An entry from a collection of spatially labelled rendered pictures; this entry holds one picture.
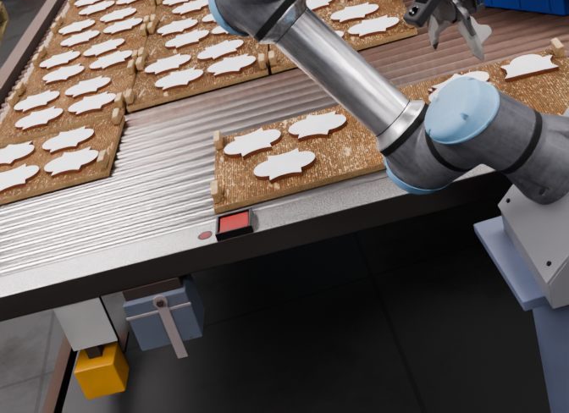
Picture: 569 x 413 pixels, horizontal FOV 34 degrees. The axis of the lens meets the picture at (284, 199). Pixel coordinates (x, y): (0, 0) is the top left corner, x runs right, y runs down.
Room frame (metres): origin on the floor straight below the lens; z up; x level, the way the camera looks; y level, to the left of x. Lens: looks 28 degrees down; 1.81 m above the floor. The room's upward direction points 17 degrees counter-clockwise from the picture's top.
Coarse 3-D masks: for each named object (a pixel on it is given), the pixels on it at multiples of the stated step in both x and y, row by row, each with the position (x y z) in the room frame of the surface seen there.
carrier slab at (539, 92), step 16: (496, 64) 2.00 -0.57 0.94; (560, 64) 1.90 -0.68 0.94; (432, 80) 2.02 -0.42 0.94; (496, 80) 1.92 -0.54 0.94; (528, 80) 1.87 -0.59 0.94; (544, 80) 1.84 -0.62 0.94; (560, 80) 1.82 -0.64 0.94; (416, 96) 1.96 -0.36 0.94; (512, 96) 1.81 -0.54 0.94; (528, 96) 1.79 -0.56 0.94; (544, 96) 1.77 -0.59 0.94; (560, 96) 1.74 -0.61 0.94; (544, 112) 1.70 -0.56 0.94; (560, 112) 1.68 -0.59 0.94
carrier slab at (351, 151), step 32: (256, 128) 2.07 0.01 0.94; (288, 128) 2.01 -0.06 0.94; (352, 128) 1.90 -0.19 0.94; (224, 160) 1.95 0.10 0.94; (256, 160) 1.90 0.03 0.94; (320, 160) 1.80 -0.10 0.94; (352, 160) 1.75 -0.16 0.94; (224, 192) 1.79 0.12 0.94; (256, 192) 1.74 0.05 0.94; (288, 192) 1.72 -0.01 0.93
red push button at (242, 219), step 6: (234, 216) 1.68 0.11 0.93; (240, 216) 1.68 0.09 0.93; (246, 216) 1.67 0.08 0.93; (222, 222) 1.67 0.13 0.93; (228, 222) 1.67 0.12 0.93; (234, 222) 1.66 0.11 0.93; (240, 222) 1.65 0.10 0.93; (246, 222) 1.64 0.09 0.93; (222, 228) 1.65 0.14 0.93; (228, 228) 1.64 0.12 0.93; (234, 228) 1.64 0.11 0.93
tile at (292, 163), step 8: (288, 152) 1.86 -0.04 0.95; (296, 152) 1.84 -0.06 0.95; (304, 152) 1.83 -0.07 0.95; (272, 160) 1.85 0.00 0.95; (280, 160) 1.83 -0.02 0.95; (288, 160) 1.82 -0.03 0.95; (296, 160) 1.81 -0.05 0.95; (304, 160) 1.80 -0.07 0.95; (312, 160) 1.79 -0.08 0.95; (256, 168) 1.83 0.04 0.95; (264, 168) 1.82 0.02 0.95; (272, 168) 1.80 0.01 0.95; (280, 168) 1.79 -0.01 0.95; (288, 168) 1.78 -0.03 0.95; (296, 168) 1.77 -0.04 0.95; (304, 168) 1.77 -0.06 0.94; (256, 176) 1.80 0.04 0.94; (264, 176) 1.78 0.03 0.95; (272, 176) 1.77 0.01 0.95; (280, 176) 1.76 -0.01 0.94; (288, 176) 1.76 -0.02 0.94
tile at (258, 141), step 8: (240, 136) 2.02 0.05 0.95; (248, 136) 2.01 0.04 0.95; (256, 136) 2.00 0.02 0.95; (264, 136) 1.98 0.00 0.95; (272, 136) 1.97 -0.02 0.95; (280, 136) 1.96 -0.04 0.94; (232, 144) 1.99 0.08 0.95; (240, 144) 1.98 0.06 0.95; (248, 144) 1.97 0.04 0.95; (256, 144) 1.95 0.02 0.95; (264, 144) 1.94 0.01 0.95; (272, 144) 1.94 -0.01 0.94; (224, 152) 1.97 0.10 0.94; (232, 152) 1.95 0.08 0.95; (240, 152) 1.94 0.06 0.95; (248, 152) 1.92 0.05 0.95; (256, 152) 1.93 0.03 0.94
